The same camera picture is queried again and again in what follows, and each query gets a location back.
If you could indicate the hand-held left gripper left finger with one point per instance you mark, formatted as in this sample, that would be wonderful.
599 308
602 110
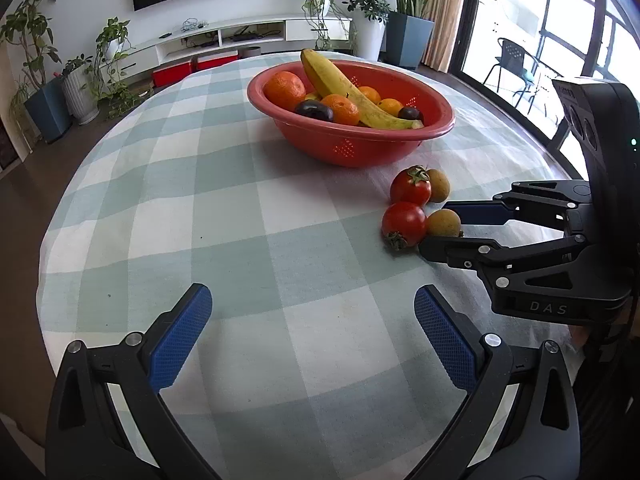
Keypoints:
180 335

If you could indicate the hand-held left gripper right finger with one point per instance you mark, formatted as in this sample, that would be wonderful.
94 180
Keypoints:
445 335

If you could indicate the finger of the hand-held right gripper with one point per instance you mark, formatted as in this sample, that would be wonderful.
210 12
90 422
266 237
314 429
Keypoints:
450 250
482 212

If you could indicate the brown kiwi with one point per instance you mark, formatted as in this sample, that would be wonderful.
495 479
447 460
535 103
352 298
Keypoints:
442 222
439 185

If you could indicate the dark purple plum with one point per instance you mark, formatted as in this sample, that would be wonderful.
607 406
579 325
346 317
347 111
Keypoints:
313 110
409 114

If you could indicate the orange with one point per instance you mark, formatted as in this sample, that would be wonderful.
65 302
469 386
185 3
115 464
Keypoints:
284 91
341 109
369 95
390 106

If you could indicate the red plastic bowl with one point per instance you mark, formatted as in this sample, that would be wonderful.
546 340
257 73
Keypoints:
320 145

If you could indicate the large yellow banana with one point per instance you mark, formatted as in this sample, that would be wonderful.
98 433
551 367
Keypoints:
340 85

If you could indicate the small yellow banana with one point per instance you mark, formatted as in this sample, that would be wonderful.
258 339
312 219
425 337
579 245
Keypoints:
313 96

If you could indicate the red tomato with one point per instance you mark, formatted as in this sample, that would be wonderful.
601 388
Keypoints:
410 187
404 222

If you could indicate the green white checked tablecloth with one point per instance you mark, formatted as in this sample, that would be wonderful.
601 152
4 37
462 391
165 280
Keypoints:
200 185

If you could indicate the black balcony chair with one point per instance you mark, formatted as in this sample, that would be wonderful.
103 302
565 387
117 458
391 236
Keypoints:
515 55

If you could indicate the dark grey square planter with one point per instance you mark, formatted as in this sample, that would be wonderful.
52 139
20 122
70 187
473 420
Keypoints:
407 40

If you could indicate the glass balcony door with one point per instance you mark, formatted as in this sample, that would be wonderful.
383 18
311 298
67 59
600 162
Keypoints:
475 20

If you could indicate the beige curtain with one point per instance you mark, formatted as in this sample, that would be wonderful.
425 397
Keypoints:
445 15

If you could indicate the tall white planter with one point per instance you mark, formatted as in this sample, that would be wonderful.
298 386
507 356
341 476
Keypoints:
372 40

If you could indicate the bushy green plant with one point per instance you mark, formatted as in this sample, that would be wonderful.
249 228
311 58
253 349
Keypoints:
367 2

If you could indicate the wooden sideboard cupboard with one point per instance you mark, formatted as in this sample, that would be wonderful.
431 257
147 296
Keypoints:
7 145

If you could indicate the white ribbed pot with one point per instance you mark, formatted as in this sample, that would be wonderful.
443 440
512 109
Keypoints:
81 95

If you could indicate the red storage box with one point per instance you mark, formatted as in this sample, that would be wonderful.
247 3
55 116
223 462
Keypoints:
216 62
172 75

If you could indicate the blue square planter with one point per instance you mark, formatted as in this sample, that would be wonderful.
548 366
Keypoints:
47 110

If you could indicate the beige ceramic pot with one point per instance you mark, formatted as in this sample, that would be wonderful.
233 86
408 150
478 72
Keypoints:
251 52

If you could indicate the white television cabinet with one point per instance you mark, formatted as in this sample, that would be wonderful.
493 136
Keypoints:
270 29

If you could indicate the small green plant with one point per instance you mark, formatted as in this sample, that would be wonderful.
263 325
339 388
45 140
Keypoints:
75 66

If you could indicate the black set-top box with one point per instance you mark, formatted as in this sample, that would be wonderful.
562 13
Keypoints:
245 37

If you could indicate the long trailing pothos plant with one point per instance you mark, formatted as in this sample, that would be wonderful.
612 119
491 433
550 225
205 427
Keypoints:
112 40

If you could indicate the tall thin tree plant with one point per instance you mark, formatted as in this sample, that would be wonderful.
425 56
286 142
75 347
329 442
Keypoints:
30 30

